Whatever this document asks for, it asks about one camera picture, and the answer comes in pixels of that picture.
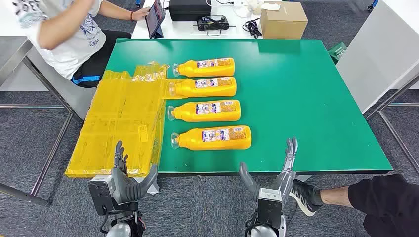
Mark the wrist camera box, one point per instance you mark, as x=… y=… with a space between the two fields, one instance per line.
x=269 y=209
x=100 y=196

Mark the white paper sheet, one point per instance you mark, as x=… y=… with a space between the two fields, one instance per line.
x=270 y=6

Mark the clear plastic bag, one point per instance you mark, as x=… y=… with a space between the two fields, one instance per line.
x=242 y=9

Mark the black handheld controller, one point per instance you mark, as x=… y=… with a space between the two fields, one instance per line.
x=212 y=23

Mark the green bag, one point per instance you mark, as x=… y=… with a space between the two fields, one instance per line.
x=338 y=52

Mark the black carrying case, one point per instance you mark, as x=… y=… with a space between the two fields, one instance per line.
x=190 y=9

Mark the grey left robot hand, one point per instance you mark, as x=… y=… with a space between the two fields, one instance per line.
x=122 y=186

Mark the steel table frame legs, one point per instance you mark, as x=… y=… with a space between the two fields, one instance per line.
x=392 y=97

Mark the white table leg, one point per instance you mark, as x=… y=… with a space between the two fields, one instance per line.
x=302 y=178
x=154 y=190

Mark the brown cardboard box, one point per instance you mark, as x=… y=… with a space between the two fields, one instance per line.
x=283 y=23

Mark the person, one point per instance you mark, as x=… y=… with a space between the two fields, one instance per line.
x=65 y=42
x=386 y=199

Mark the white desk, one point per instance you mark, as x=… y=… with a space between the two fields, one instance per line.
x=183 y=29

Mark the steel frame table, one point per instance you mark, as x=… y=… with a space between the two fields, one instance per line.
x=11 y=52

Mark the person's left hand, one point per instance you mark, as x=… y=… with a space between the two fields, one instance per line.
x=140 y=14

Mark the orange detergent bottle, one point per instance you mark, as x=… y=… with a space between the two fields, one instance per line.
x=209 y=117
x=209 y=92
x=209 y=72
x=212 y=145

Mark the yellow taped cardboard board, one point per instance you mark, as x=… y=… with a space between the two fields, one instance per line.
x=114 y=130

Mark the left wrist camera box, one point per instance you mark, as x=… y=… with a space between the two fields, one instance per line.
x=100 y=196

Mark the white bench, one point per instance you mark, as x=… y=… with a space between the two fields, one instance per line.
x=65 y=98

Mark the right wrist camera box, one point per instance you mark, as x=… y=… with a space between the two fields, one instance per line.
x=269 y=209

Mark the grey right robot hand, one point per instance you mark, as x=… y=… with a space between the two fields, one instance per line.
x=288 y=176

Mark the blue caster leg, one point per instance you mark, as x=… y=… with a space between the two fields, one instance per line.
x=373 y=4
x=138 y=3

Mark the black tablet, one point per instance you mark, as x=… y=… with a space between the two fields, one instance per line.
x=154 y=16

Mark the white side table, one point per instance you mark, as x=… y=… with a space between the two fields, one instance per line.
x=376 y=55

